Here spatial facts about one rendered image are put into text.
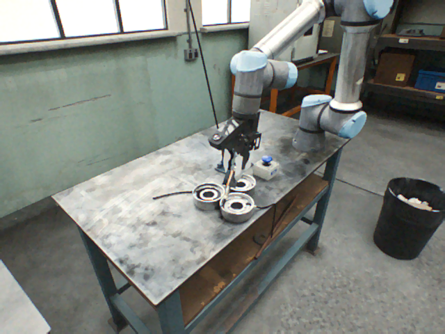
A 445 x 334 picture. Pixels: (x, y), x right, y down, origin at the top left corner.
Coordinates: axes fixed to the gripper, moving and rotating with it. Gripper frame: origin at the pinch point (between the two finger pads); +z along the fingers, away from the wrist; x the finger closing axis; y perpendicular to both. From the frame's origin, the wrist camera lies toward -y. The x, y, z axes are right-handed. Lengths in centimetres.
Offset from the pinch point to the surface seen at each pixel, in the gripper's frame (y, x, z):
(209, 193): -0.7, 7.6, 9.7
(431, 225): 113, -55, 42
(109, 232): -31.8, 17.0, 16.3
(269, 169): 21.4, -0.4, 3.9
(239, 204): 1.5, -3.6, 9.1
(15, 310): -57, 21, 32
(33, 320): -55, 15, 32
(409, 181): 137, -35, 31
